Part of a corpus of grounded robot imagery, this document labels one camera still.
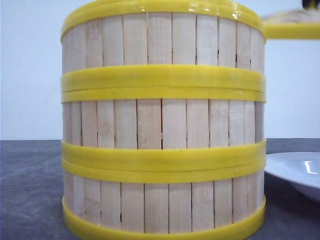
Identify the white plate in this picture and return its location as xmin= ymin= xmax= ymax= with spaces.
xmin=265 ymin=151 xmax=320 ymax=212

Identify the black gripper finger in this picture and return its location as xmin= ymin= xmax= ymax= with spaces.
xmin=301 ymin=0 xmax=320 ymax=9

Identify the front bamboo steamer basket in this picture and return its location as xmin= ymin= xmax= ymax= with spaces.
xmin=61 ymin=160 xmax=266 ymax=240

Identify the yellow rimmed steamer lid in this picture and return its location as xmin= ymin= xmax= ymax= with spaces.
xmin=262 ymin=8 xmax=320 ymax=40

